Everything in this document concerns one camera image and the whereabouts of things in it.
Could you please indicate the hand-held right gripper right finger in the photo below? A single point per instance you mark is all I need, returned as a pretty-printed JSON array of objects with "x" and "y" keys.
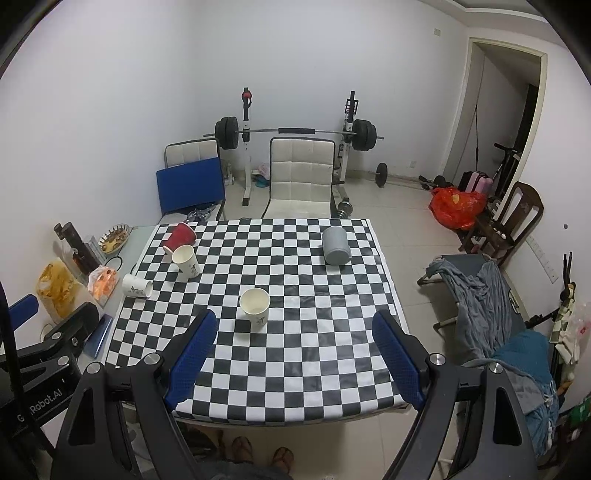
[{"x": 398, "y": 362}]

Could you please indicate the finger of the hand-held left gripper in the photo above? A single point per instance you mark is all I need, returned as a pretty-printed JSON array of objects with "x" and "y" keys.
[
  {"x": 24, "y": 308},
  {"x": 76, "y": 319}
]

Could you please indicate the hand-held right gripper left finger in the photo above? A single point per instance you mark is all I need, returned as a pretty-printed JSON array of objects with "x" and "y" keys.
[{"x": 193, "y": 357}]

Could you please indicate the white paper cup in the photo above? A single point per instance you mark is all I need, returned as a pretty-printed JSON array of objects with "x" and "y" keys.
[
  {"x": 188, "y": 264},
  {"x": 256, "y": 314},
  {"x": 135, "y": 285}
]

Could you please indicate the red paper cup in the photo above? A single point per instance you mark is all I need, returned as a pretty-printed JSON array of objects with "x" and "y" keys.
[{"x": 181, "y": 236}]

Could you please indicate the grey cup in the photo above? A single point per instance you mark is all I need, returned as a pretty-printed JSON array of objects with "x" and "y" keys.
[{"x": 335, "y": 247}]

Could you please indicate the yellow snack bag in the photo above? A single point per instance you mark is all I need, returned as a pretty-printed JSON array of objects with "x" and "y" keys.
[{"x": 55, "y": 288}]

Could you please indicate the orange snack packet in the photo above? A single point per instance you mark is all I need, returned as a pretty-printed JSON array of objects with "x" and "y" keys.
[{"x": 104, "y": 284}]

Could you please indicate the black kitchen appliance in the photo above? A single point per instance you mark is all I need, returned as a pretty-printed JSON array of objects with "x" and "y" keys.
[{"x": 76, "y": 244}]

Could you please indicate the plate of food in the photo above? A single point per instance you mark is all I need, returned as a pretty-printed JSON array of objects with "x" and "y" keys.
[{"x": 114, "y": 237}]

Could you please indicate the grey blanket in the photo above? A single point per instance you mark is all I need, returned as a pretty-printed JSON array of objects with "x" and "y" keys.
[{"x": 485, "y": 304}]

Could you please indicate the person's left foot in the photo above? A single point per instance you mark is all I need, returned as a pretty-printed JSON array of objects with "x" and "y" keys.
[{"x": 242, "y": 454}]

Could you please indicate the person's foot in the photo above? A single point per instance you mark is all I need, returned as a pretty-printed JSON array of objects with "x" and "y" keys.
[
  {"x": 283, "y": 459},
  {"x": 242, "y": 454}
]

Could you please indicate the grey folding cot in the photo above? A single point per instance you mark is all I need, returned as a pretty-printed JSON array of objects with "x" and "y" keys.
[{"x": 455, "y": 265}]

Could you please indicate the black white checkered tablecloth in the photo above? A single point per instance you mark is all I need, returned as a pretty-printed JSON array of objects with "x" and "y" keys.
[{"x": 295, "y": 295}]

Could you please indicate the teal blanket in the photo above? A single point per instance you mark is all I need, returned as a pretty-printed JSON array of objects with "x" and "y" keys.
[{"x": 526, "y": 360}]

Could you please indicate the person's right foot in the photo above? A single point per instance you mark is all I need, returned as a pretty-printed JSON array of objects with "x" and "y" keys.
[{"x": 283, "y": 459}]

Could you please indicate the clear plastic wrapper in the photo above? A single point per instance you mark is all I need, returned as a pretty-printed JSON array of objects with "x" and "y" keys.
[{"x": 203, "y": 213}]

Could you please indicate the metal dumbbell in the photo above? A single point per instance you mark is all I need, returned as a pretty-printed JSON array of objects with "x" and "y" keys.
[{"x": 344, "y": 208}]

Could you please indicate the red plastic bag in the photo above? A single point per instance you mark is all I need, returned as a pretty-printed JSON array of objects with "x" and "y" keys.
[{"x": 455, "y": 207}]

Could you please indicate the blue board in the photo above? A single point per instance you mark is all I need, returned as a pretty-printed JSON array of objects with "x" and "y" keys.
[{"x": 189, "y": 187}]

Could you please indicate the pale plastic bags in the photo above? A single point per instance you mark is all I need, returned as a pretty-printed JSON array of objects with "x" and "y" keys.
[{"x": 572, "y": 323}]

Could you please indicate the small barbell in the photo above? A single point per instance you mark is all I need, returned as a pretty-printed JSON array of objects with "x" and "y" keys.
[{"x": 381, "y": 174}]

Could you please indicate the black tripod stand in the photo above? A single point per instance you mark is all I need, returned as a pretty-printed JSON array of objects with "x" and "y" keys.
[{"x": 567, "y": 272}]

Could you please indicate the pink suitcase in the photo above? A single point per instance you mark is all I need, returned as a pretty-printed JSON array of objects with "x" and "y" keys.
[{"x": 475, "y": 182}]

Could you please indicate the dark wooden chair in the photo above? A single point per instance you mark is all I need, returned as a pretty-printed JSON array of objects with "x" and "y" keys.
[{"x": 524, "y": 207}]

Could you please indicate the white padded chair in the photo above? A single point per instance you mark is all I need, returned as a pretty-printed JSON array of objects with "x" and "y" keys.
[
  {"x": 300, "y": 170},
  {"x": 191, "y": 152}
]

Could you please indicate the white barbell rack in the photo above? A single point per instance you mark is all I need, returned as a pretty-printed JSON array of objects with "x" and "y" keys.
[{"x": 247, "y": 157}]

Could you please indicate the black barbell with plates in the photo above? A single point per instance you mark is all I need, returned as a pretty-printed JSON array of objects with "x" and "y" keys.
[{"x": 228, "y": 134}]

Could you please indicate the black scooter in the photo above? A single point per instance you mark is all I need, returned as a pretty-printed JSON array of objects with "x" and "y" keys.
[{"x": 505, "y": 161}]

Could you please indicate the white wall socket strip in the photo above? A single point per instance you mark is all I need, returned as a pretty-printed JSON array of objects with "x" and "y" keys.
[{"x": 544, "y": 261}]

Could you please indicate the white door frame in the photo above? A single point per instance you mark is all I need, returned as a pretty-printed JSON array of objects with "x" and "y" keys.
[{"x": 459, "y": 115}]

